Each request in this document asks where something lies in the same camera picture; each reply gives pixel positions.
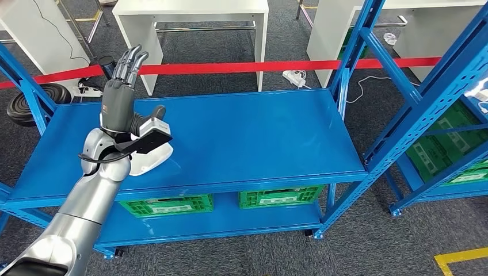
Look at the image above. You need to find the yellow floor tape square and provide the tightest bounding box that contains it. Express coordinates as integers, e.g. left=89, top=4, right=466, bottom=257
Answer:
left=434, top=247, right=488, bottom=276

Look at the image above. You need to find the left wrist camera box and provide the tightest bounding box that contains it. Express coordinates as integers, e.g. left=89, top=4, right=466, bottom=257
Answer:
left=114, top=117, right=173, bottom=155

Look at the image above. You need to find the blue steel shelf rack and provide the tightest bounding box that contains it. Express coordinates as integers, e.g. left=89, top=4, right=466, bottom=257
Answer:
left=0, top=0, right=488, bottom=260
left=383, top=68, right=488, bottom=218

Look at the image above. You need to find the red barrier belt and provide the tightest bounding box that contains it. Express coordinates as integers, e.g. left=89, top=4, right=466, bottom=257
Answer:
left=0, top=57, right=441, bottom=90

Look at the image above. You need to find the chrome steel frame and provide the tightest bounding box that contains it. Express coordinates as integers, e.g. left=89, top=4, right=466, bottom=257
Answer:
left=57, top=0, right=111, bottom=60
left=295, top=0, right=409, bottom=29
left=155, top=21, right=257, bottom=35

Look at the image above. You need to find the white plastic shell part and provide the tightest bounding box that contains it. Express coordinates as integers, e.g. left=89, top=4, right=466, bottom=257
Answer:
left=127, top=133, right=174, bottom=177

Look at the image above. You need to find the black round rubber base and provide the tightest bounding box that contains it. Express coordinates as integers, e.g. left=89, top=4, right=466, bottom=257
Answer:
left=6, top=83, right=73, bottom=128

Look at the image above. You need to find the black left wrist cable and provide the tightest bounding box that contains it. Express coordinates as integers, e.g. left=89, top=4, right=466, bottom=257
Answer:
left=79, top=151, right=128, bottom=165

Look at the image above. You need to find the black stanchion post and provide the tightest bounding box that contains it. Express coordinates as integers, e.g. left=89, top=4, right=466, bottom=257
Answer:
left=98, top=55, right=117, bottom=81

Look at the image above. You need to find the thin black cable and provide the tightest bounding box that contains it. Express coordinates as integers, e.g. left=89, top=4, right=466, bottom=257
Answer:
left=32, top=0, right=90, bottom=64

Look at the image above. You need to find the white floor cable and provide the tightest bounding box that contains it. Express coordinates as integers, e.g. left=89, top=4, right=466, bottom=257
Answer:
left=345, top=75, right=420, bottom=104

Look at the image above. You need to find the white power strip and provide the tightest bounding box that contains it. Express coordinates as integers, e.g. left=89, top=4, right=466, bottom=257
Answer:
left=72, top=85, right=104, bottom=98
left=283, top=70, right=308, bottom=89

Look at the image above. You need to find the white power adapter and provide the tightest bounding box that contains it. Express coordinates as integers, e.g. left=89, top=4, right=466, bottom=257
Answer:
left=463, top=78, right=488, bottom=115

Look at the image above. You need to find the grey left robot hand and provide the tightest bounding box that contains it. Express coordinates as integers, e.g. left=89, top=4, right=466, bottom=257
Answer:
left=100, top=44, right=167, bottom=135

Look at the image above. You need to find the white table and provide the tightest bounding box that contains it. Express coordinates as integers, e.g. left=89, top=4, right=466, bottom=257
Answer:
left=0, top=0, right=92, bottom=90
left=307, top=0, right=488, bottom=89
left=112, top=0, right=269, bottom=97

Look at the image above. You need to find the green plastic crate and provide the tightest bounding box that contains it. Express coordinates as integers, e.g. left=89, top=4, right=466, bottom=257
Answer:
left=337, top=26, right=369, bottom=60
left=119, top=194, right=214, bottom=219
left=406, top=99, right=488, bottom=183
left=442, top=160, right=488, bottom=187
left=239, top=185, right=326, bottom=210

